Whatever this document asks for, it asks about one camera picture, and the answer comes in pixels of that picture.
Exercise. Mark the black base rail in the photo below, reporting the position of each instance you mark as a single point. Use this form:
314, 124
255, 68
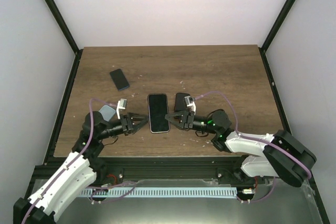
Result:
225, 168

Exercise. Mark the light blue phone case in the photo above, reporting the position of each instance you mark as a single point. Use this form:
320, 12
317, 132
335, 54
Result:
107, 112

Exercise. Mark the white phone black screen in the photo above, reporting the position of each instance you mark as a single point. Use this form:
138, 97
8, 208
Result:
158, 108

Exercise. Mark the magenta phone black screen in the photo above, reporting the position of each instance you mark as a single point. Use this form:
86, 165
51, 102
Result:
180, 104

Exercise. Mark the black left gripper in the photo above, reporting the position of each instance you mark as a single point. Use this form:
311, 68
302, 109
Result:
125, 120

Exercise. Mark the light blue slotted cable duct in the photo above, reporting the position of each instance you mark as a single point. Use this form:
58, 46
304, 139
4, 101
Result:
162, 192

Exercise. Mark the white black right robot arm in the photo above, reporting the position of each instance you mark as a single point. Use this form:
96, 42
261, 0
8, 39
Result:
277, 155

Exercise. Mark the black frame post right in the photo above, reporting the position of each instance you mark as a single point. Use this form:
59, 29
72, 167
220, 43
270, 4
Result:
278, 23

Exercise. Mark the black frame post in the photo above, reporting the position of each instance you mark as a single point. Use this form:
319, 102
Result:
62, 25
278, 23

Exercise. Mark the grey metal front plate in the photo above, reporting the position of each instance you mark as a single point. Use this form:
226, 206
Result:
285, 205

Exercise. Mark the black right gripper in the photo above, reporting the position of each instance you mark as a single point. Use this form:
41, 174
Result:
187, 117

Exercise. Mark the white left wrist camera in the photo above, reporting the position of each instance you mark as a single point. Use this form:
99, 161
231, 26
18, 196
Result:
121, 105

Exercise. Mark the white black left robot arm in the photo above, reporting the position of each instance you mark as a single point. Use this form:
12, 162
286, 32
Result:
80, 169

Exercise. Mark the blue phone black screen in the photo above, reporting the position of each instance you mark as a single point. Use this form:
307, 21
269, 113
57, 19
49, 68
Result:
119, 79

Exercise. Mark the black frame post left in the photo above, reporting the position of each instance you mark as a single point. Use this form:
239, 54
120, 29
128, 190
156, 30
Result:
62, 25

